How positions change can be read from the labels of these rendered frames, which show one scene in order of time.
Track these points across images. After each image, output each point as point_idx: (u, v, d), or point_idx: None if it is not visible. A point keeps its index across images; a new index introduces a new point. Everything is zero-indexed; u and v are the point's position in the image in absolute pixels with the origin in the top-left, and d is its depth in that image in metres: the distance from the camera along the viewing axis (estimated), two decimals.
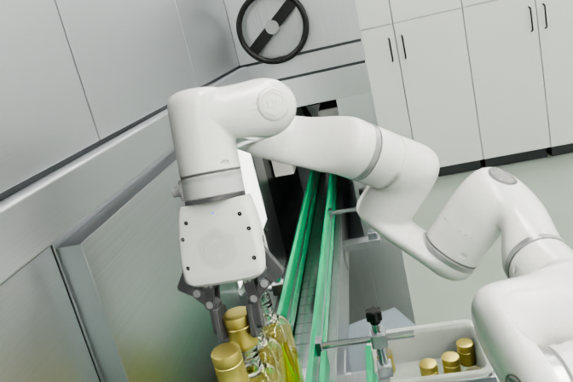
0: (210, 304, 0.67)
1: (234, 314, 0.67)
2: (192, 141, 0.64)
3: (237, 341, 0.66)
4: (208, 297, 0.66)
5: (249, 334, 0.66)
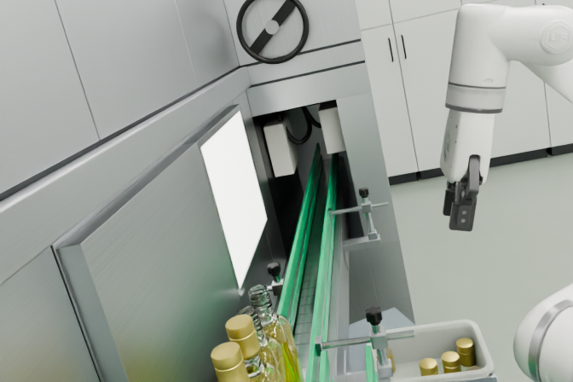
0: (448, 184, 0.82)
1: (236, 322, 0.67)
2: (465, 54, 0.71)
3: (240, 350, 0.66)
4: None
5: (251, 343, 0.67)
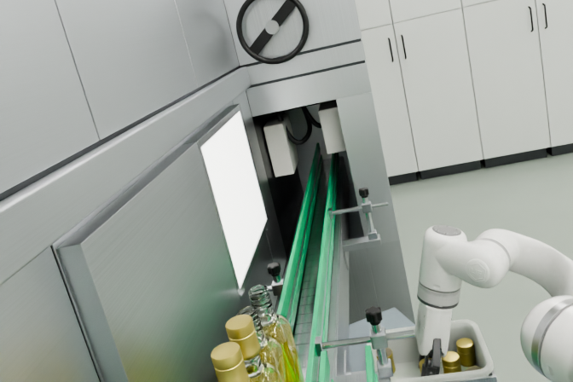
0: None
1: (236, 322, 0.67)
2: (423, 263, 0.99)
3: (240, 350, 0.66)
4: None
5: (251, 343, 0.67)
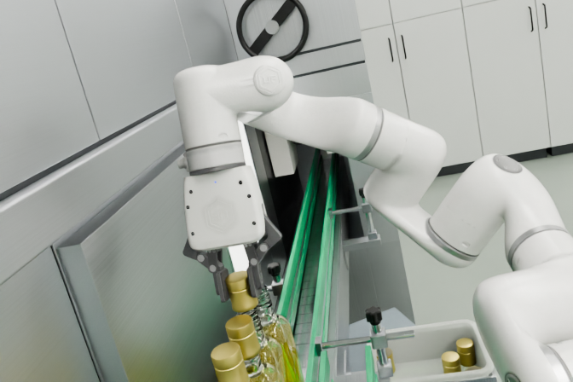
0: (213, 268, 0.72)
1: (236, 322, 0.67)
2: (192, 117, 0.69)
3: (240, 350, 0.66)
4: (211, 260, 0.71)
5: (251, 343, 0.67)
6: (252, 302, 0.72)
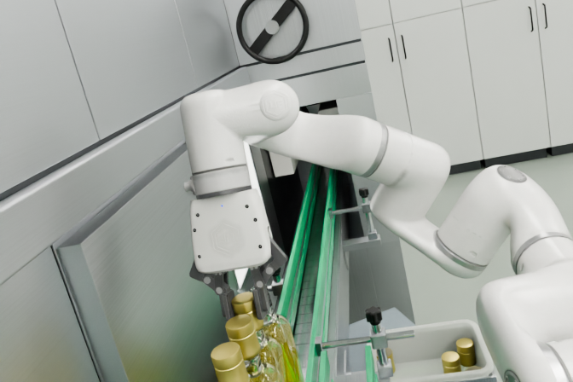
0: (219, 290, 0.72)
1: (236, 322, 0.67)
2: (199, 141, 0.70)
3: (240, 350, 0.66)
4: (217, 282, 0.72)
5: (251, 343, 0.67)
6: (258, 324, 0.73)
